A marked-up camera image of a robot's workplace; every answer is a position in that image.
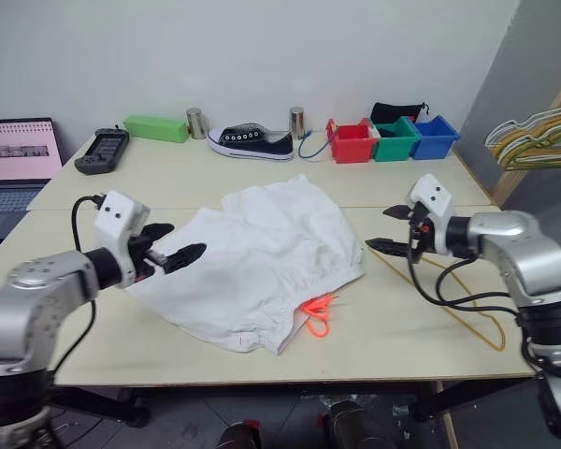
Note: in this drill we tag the red plastic bin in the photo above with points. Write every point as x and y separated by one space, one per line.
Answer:
353 147

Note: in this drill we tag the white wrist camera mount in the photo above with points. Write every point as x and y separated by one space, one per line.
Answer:
432 194
114 220

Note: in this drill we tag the dark rounded red-edged shape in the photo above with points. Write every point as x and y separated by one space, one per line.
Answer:
238 437

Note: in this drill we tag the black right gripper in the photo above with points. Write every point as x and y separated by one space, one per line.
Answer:
421 238

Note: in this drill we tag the blue plastic bin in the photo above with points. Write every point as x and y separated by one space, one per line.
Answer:
430 146

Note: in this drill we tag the black canvas sneaker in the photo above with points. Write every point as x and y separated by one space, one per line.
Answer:
257 145

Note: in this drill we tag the open laptop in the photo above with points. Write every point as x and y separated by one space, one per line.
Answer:
14 154

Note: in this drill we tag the metal cylinder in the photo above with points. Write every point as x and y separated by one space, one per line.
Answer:
196 124
297 122

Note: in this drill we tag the black table leg frame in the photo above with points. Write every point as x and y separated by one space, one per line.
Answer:
467 395
103 404

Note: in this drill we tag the green plastic bin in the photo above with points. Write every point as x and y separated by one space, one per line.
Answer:
392 149

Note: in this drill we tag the black handheld controller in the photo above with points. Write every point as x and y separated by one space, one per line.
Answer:
100 152

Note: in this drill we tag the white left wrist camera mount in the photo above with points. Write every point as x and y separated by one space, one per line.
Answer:
114 220

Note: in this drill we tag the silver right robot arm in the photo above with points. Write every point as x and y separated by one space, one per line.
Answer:
519 243

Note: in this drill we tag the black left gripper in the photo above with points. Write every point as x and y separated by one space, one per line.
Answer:
142 262

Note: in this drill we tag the green rectangular box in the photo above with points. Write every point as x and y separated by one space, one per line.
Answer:
154 127

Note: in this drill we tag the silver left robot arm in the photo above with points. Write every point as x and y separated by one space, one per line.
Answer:
33 299

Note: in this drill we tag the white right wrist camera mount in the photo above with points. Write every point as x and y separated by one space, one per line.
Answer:
432 194

